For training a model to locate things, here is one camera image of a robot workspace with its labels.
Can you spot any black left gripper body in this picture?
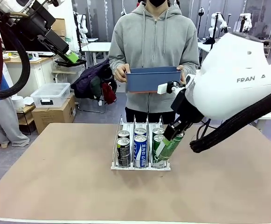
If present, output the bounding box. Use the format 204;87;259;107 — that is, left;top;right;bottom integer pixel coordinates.
18;2;56;38

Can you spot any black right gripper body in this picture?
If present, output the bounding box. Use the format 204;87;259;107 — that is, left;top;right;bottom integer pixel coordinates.
171;88;206;126

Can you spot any green Chilsung cider can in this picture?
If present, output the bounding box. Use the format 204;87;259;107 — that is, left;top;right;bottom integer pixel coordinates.
152;134;167;169
152;127;166;136
158;133;185;161

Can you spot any blue plastic bin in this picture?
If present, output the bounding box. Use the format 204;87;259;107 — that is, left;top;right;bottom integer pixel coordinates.
125;66;182;94

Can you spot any person's left forearm gray sleeve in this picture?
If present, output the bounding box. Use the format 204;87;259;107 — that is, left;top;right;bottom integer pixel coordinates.
181;50;200;77

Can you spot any person's right forearm gray sleeve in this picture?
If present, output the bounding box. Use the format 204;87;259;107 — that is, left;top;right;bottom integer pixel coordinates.
108;50;126;70

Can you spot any person's left hand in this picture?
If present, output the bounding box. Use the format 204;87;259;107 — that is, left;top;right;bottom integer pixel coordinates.
176;65;187;86

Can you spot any person's right hand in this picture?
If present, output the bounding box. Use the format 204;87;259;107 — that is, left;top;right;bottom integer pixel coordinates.
114;64;132;83

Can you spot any flat cardboard box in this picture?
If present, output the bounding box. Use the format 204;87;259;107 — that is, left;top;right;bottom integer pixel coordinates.
51;18;67;37

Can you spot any black flat tray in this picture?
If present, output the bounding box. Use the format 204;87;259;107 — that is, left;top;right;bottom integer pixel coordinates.
54;58;87;68

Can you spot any wood top white desk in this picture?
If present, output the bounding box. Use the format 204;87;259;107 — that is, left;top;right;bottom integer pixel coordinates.
3;52;56;98

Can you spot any small white side table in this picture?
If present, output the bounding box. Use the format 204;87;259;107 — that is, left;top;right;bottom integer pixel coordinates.
52;69;84;84

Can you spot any blue Pocari Sweat can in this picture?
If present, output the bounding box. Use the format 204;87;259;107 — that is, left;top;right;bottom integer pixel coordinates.
133;134;148;168
134;127;147;137

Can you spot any purple jacket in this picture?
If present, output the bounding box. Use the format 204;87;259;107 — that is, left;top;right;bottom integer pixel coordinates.
71;58;117;101

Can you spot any clear acrylic can rack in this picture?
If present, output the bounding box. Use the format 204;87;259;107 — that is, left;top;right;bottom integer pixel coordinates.
111;114;172;171

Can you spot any black Pepsi can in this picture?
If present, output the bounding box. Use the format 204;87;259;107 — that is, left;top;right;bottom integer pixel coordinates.
118;130;131;140
117;137;130;167

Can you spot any clear plastic storage box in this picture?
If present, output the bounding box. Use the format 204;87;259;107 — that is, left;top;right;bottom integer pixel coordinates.
30;82;71;108

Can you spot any white paper roll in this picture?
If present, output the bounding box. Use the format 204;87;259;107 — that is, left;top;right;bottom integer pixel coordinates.
11;95;26;109

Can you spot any person in grey hoodie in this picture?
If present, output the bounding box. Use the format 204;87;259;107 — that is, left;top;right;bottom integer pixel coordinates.
108;2;200;114

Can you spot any dark red garment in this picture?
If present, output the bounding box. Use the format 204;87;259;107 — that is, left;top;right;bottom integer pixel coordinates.
101;81;117;105

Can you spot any large cardboard box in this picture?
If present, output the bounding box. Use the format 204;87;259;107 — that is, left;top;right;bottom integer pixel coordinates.
31;94;76;135

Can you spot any black lamp stand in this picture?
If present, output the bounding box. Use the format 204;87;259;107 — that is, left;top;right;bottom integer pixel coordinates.
197;6;206;42

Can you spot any wooden shelf rack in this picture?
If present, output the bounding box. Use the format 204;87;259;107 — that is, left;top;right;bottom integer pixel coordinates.
261;38;271;58

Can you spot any black face mask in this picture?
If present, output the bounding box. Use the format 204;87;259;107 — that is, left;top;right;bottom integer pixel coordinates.
148;0;166;7

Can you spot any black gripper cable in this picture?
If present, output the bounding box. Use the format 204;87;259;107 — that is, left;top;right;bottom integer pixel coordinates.
197;119;217;140

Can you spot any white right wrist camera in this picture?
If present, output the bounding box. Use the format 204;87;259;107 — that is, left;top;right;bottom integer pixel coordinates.
157;80;185;95

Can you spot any left arm black cable sheath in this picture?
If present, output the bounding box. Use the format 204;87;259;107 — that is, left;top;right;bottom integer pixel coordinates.
0;11;31;100

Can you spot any arm black cable sheath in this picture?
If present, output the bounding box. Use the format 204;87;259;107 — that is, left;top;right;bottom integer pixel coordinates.
189;79;271;154
0;11;31;100

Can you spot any right arm black cable sheath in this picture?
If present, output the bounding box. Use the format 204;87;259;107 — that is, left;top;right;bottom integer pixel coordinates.
189;79;271;154

